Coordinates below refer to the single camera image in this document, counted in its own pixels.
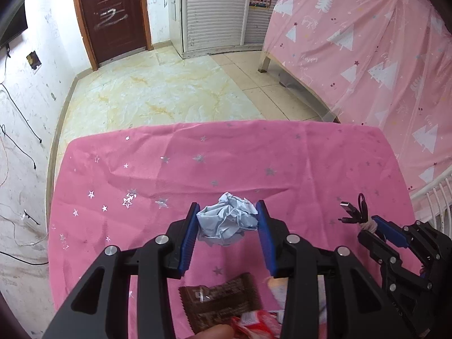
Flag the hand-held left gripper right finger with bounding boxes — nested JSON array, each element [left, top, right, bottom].
[[255, 199, 414, 339]]

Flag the white paper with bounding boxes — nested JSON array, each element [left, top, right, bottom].
[[196, 191, 259, 248]]

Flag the brown snack wrapper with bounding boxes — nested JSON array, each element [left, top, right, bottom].
[[178, 273, 264, 334]]

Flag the dark brown door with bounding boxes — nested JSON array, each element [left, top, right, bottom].
[[71, 0, 153, 72]]

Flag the black usb cable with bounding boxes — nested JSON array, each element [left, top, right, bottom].
[[338, 193, 380, 235]]

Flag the red snack packet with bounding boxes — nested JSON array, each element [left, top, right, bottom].
[[230, 309, 283, 339]]

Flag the pink tree-print curtain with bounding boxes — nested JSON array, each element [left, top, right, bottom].
[[263, 0, 452, 198]]

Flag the pale peach wrapper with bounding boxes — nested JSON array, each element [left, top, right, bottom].
[[266, 277, 294, 304]]

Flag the white louvered wardrobe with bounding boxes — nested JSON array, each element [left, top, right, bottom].
[[169, 0, 283, 59]]

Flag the tan rounded object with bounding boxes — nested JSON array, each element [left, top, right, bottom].
[[196, 324, 234, 339]]

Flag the black wall television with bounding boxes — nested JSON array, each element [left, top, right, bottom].
[[0, 5, 28, 48]]

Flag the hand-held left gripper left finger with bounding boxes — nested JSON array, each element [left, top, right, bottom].
[[42, 202, 201, 339]]

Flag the wooden bed frame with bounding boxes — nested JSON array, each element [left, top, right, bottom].
[[259, 51, 341, 124]]

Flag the black wall cable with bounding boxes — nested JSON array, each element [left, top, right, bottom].
[[0, 81, 45, 145]]

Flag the pink star tablecloth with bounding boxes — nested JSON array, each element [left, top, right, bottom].
[[47, 120, 415, 339]]

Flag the white metal rack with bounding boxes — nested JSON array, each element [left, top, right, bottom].
[[411, 168, 452, 235]]

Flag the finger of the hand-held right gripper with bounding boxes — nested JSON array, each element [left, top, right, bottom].
[[372, 215, 413, 248], [357, 231, 404, 272]]

